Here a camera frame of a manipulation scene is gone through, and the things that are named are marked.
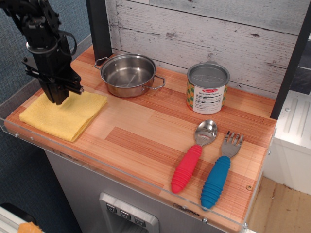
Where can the clear acrylic table guard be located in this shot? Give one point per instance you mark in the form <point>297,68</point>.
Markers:
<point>147,136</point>

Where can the small steel pot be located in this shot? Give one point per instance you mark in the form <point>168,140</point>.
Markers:
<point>128,75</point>

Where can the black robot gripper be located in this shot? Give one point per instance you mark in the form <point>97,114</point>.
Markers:
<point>51,65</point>

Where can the white side cabinet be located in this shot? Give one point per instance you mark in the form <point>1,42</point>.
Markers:
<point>289,155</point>

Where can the orange object bottom left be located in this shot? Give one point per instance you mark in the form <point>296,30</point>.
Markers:
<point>29,227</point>

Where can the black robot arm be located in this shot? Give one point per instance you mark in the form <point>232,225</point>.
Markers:
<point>36,20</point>

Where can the grey toy fridge cabinet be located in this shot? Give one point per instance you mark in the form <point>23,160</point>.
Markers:
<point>82,184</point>

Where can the black vertical post left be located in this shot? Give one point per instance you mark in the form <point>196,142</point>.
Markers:
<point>99,27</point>

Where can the red handled spoon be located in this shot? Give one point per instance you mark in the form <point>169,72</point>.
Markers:
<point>205,134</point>

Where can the toy tin can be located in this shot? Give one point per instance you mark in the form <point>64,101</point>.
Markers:
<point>207,87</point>

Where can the yellow rag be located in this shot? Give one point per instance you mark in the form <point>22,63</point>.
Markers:
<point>66,121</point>

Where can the silver dispenser button panel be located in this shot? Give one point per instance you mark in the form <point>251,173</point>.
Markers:
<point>122,217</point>

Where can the blue handled fork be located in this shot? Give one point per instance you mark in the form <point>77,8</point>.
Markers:
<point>216,179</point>

